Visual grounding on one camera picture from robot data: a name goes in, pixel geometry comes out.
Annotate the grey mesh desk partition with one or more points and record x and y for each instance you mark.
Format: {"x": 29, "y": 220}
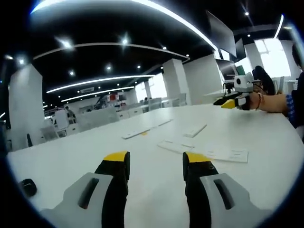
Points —
{"x": 99, "y": 118}

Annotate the wide curved ceiling light strip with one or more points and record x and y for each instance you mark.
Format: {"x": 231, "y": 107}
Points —
{"x": 180, "y": 16}

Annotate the long white plastic strip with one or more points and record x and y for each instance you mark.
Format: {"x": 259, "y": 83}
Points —
{"x": 147, "y": 129}

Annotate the long thin ceiling light strip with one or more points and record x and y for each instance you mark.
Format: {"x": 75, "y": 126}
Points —
{"x": 99, "y": 81}

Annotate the white slotted socket holder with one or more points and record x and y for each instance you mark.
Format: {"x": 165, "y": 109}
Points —
{"x": 223, "y": 155}

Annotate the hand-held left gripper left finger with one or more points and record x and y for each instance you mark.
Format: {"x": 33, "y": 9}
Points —
{"x": 116, "y": 190}

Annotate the white rectangular plastic plate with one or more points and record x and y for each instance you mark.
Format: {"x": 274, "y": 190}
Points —
{"x": 194, "y": 130}

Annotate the grey office chair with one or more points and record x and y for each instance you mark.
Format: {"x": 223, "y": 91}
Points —
{"x": 182, "y": 99}

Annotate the small hanging dark screen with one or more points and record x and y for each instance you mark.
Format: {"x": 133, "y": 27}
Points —
{"x": 240, "y": 48}

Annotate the large hanging dark screen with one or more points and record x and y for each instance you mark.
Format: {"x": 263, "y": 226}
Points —
{"x": 221, "y": 33}

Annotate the desk computer monitor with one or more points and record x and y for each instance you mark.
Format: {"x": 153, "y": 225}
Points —
{"x": 229, "y": 69}

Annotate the small black object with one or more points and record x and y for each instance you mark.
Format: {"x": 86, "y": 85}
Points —
{"x": 28, "y": 187}

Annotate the green board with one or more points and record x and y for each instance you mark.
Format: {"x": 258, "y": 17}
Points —
{"x": 240, "y": 70}

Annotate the ceiling air conditioner vent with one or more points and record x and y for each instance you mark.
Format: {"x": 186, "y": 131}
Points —
{"x": 87, "y": 89}

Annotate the person's black-haired head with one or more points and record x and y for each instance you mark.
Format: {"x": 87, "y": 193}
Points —
{"x": 299, "y": 57}

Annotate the person's right hand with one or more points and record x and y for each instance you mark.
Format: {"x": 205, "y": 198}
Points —
{"x": 253, "y": 101}

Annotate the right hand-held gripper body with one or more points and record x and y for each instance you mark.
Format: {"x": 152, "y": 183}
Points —
{"x": 244, "y": 83}

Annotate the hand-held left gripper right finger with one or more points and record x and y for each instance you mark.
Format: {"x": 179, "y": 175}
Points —
{"x": 197, "y": 190}

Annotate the wide white plastic plate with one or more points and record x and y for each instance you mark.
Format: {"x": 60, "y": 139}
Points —
{"x": 174, "y": 146}

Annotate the white standing whiteboard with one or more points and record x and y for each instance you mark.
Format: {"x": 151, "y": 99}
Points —
{"x": 61, "y": 120}

